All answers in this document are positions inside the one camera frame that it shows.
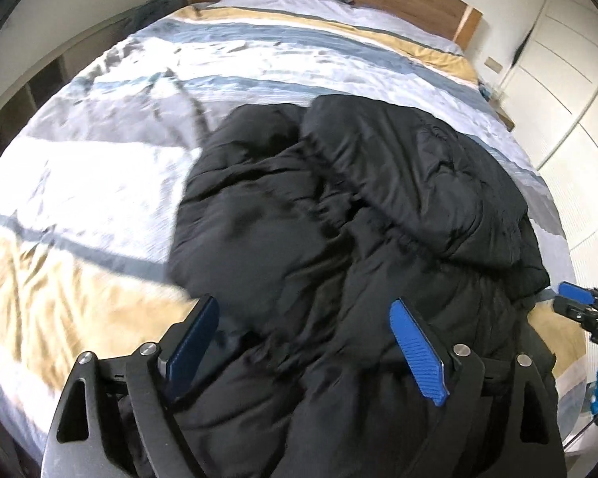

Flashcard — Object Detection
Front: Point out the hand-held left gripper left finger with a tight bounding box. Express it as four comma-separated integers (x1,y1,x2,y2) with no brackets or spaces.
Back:
42,295,220,478

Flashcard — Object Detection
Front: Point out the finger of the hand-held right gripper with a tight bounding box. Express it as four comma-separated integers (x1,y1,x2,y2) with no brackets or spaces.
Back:
553,296,590,323
557,281,596,306

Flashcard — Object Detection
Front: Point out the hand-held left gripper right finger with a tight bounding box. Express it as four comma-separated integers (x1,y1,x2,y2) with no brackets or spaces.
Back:
389,299,561,478

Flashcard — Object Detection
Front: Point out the black puffer jacket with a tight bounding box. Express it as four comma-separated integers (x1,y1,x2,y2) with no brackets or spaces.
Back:
114,94,559,478

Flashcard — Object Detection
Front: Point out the white wardrobe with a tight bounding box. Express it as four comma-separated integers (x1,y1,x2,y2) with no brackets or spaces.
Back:
498,0,598,280

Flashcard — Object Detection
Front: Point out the bed with striped duvet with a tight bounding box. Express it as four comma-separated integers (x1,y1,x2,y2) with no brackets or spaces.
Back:
0,0,594,459

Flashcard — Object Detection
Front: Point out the low white shelf unit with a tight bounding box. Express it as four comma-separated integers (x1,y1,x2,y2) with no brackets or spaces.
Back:
0,12,135,145

